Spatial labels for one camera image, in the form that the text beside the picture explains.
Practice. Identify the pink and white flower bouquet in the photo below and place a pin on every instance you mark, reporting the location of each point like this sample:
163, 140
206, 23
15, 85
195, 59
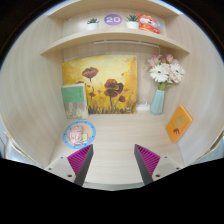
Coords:
165, 71

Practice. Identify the wooden shelf with ornaments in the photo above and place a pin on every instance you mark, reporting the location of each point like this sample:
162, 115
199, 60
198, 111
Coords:
113, 34

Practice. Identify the pale teal faceted vase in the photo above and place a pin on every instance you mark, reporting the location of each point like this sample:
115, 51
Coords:
157, 103

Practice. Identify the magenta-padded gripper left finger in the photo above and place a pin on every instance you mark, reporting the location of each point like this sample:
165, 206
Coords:
80, 160

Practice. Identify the round blue-rimmed cartoon mouse pad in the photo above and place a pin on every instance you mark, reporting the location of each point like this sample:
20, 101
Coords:
89, 128

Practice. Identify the orange book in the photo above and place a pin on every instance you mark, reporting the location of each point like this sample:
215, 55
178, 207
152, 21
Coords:
179, 124

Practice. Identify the green and beige book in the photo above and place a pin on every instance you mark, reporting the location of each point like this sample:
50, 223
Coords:
74, 100

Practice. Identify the pink computer mouse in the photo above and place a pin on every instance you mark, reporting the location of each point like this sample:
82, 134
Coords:
75, 134

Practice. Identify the yellow poppy flower painting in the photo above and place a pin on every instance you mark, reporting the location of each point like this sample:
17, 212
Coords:
110, 76

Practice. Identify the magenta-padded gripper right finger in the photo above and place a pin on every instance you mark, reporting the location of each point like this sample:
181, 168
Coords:
148, 160

